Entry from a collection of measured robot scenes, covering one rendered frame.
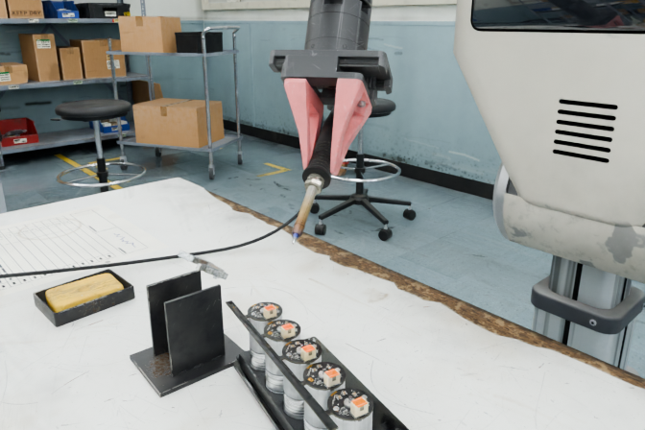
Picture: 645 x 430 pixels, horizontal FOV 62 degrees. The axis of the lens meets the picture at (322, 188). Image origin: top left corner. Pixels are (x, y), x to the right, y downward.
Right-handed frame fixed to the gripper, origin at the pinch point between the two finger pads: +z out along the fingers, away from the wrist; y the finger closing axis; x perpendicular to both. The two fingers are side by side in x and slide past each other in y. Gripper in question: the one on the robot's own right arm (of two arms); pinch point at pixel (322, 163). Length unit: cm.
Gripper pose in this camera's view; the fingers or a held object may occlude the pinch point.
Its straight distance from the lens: 47.0
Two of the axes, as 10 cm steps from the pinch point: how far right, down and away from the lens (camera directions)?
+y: 9.7, 0.7, -2.4
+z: -1.2, 9.8, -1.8
